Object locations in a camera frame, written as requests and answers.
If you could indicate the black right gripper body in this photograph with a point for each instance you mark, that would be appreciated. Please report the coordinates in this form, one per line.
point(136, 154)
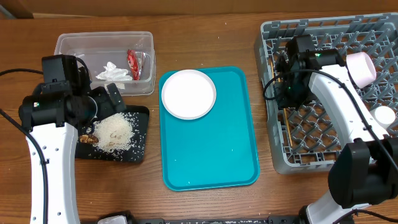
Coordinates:
point(295, 93)

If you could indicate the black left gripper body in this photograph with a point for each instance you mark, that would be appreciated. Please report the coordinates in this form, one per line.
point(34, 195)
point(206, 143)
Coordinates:
point(97, 104)

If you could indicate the white napkin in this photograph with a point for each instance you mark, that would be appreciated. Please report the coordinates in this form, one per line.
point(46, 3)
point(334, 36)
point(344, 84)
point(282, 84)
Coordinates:
point(114, 74)

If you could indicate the red snack wrapper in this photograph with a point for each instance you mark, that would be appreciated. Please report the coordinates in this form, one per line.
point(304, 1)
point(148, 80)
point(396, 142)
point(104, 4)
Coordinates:
point(135, 61)

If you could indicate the cooked white rice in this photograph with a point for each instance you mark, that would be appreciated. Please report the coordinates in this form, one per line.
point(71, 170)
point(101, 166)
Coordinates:
point(118, 133)

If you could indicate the brown food scrap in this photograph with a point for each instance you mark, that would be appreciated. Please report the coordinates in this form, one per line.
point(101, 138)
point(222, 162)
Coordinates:
point(88, 139)

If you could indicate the wooden chopstick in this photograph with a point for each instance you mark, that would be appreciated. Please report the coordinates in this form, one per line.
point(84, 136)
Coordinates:
point(286, 122)

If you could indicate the pink round plate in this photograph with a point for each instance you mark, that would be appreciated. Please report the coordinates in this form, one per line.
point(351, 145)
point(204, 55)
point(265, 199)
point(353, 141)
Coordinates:
point(188, 94)

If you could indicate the white paper cup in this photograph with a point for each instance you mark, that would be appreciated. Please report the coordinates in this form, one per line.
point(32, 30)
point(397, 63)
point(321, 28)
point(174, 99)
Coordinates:
point(384, 116)

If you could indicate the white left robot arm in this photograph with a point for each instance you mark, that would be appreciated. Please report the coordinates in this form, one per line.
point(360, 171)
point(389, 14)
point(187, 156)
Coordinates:
point(52, 149)

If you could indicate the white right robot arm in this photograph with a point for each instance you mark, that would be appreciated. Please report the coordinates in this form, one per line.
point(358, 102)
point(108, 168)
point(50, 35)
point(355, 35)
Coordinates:
point(365, 172)

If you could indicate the clear plastic waste bin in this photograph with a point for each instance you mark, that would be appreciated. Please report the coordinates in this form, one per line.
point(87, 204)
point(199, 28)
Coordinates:
point(100, 49)

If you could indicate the black waste tray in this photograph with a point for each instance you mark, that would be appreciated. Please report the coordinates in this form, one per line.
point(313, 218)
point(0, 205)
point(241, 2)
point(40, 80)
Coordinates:
point(87, 151)

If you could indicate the grey dishwasher rack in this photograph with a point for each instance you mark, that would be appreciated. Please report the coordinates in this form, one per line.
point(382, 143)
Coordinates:
point(315, 145)

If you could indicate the teal serving tray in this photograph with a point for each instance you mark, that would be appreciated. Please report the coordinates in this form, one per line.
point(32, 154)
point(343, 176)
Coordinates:
point(218, 149)

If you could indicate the black mounting rail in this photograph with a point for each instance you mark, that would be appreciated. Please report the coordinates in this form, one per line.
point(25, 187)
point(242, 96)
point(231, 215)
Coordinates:
point(130, 219)

